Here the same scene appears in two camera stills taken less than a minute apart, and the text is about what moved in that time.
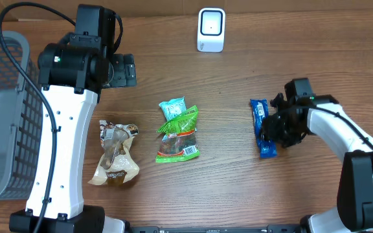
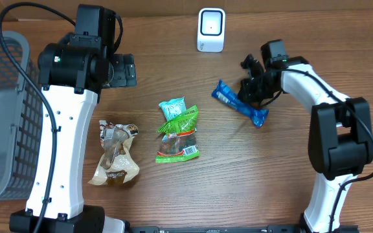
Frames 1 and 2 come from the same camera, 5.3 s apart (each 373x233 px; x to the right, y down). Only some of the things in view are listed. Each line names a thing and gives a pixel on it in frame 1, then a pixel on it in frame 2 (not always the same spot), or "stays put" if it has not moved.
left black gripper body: x=124 y=74 stays put
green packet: x=179 y=140 stays put
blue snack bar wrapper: x=260 y=109 -> x=226 y=94
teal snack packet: x=173 y=107 stays put
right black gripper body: x=284 y=131 -> x=257 y=88
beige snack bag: x=118 y=165 stays put
